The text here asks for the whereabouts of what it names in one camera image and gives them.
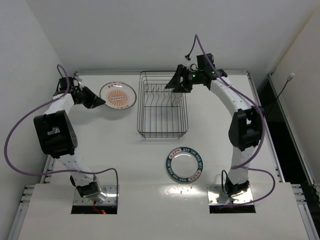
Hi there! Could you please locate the aluminium frame rail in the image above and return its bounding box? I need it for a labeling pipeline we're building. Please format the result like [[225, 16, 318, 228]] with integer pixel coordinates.
[[7, 156, 55, 240], [268, 72, 316, 184]]

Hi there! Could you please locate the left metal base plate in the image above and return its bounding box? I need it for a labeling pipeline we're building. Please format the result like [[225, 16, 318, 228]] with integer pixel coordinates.
[[72, 185, 118, 207]]

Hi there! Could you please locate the purple cable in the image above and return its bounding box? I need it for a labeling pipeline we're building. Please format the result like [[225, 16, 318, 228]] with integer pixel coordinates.
[[3, 64, 119, 204], [184, 33, 276, 208]]

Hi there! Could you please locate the right aluminium frame rail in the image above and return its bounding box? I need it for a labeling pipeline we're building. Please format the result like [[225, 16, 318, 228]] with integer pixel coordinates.
[[268, 72, 316, 184]]

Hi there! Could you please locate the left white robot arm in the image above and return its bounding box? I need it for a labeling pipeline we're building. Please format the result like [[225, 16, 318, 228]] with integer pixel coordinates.
[[33, 77, 107, 203]]

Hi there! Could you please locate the metal wire dish rack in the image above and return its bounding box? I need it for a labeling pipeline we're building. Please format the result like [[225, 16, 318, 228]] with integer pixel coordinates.
[[137, 70, 189, 140]]

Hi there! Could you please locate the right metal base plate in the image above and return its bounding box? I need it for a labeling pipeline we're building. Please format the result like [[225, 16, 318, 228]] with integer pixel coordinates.
[[207, 184, 254, 207]]

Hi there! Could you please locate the orange sunburst pattern plate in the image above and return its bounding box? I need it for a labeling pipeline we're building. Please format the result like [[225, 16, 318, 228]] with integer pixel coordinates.
[[99, 81, 137, 110]]

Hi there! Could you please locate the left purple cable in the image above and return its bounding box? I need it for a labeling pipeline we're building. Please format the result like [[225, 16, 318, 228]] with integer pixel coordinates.
[[3, 64, 119, 204]]

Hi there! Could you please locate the metal base plate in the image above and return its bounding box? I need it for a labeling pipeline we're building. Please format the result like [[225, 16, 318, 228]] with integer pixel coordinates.
[[207, 184, 254, 207], [72, 185, 118, 207]]

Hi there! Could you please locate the black cable white plug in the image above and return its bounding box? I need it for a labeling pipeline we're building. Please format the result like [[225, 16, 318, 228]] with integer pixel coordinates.
[[276, 72, 295, 101]]

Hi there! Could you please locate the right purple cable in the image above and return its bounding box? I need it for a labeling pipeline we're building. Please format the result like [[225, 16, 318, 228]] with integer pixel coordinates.
[[184, 33, 276, 208]]

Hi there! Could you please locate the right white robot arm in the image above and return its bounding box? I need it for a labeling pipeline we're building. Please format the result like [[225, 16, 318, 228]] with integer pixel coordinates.
[[165, 53, 264, 197]]

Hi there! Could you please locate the white plate grey line pattern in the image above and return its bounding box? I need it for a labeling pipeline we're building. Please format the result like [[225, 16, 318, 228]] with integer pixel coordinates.
[[170, 92, 184, 108]]

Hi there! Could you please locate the teal rimmed lettered plate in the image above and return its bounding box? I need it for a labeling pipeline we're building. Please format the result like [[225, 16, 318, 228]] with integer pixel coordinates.
[[165, 146, 204, 184]]

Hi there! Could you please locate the left aluminium frame rail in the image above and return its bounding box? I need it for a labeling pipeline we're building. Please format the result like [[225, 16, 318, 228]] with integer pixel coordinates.
[[7, 156, 55, 240]]

